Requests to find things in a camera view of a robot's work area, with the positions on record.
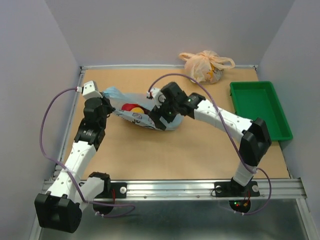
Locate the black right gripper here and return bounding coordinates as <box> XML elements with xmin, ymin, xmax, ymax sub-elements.
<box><xmin>148</xmin><ymin>94</ymin><xmax>180</xmax><ymax>130</ymax></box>

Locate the blue printed plastic bag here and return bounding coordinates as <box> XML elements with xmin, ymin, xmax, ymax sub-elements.
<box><xmin>102</xmin><ymin>86</ymin><xmax>184</xmax><ymax>132</ymax></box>

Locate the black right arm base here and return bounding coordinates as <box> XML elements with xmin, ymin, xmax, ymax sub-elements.
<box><xmin>210</xmin><ymin>179</ymin><xmax>261</xmax><ymax>215</ymax></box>

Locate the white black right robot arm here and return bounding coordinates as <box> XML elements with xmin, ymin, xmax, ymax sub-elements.
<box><xmin>146</xmin><ymin>82</ymin><xmax>272</xmax><ymax>195</ymax></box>

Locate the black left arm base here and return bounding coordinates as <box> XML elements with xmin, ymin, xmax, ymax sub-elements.
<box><xmin>92</xmin><ymin>182</ymin><xmax>127</xmax><ymax>215</ymax></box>

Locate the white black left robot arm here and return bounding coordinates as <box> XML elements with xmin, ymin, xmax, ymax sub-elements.
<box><xmin>34</xmin><ymin>96</ymin><xmax>115</xmax><ymax>233</ymax></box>

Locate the yellow round fruit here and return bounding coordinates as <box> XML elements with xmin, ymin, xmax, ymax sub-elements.
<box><xmin>130</xmin><ymin>107</ymin><xmax>145</xmax><ymax>114</ymax></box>

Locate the red round fruit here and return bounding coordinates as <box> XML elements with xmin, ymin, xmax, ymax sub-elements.
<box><xmin>121</xmin><ymin>103</ymin><xmax>139</xmax><ymax>112</ymax></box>

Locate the orange knotted plastic bag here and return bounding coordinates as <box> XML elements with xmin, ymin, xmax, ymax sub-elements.
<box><xmin>178</xmin><ymin>50</ymin><xmax>236</xmax><ymax>84</ymax></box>

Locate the green plastic tray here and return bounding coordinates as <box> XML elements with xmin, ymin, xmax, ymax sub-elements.
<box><xmin>229</xmin><ymin>81</ymin><xmax>293</xmax><ymax>142</ymax></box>

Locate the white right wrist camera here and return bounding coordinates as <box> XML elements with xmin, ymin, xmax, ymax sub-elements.
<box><xmin>146</xmin><ymin>87</ymin><xmax>166</xmax><ymax>108</ymax></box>

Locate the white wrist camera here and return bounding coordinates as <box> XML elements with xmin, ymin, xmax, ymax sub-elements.
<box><xmin>146</xmin><ymin>87</ymin><xmax>166</xmax><ymax>108</ymax></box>
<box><xmin>75</xmin><ymin>80</ymin><xmax>103</xmax><ymax>100</ymax></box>

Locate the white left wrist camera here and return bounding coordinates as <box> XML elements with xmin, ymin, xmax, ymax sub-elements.
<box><xmin>75</xmin><ymin>80</ymin><xmax>103</xmax><ymax>100</ymax></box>

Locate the aluminium frame rail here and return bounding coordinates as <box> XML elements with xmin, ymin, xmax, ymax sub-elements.
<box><xmin>28</xmin><ymin>64</ymin><xmax>320</xmax><ymax>240</ymax></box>

